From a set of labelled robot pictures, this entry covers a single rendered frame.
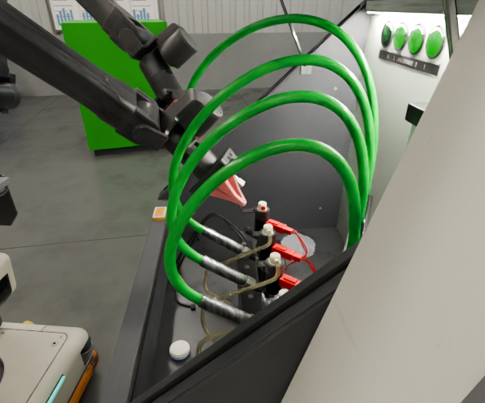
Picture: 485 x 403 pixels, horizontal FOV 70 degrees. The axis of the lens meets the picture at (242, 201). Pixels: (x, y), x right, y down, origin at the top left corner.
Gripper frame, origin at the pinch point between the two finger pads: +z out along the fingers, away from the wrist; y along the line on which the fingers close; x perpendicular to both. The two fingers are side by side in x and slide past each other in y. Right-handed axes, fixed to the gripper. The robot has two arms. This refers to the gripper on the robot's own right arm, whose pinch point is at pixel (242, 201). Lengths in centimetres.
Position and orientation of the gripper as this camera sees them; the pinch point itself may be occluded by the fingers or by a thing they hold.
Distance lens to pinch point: 68.9
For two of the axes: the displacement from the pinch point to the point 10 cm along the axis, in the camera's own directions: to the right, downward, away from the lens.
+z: 7.0, 6.8, 2.1
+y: 6.8, -5.6, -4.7
